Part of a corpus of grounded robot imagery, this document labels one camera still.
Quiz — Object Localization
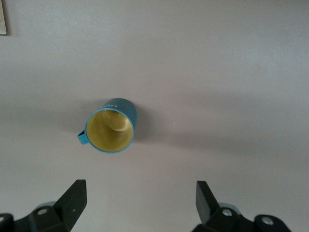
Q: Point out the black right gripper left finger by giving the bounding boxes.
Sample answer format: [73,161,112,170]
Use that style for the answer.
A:
[0,179,87,232]

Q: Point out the bamboo cutting board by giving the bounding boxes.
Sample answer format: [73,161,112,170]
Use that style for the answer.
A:
[0,0,7,36]

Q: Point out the teal cup yellow inside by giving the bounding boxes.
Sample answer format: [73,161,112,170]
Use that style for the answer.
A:
[77,97,139,154]

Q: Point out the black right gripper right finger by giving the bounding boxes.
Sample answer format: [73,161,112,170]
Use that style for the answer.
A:
[192,180,290,232]

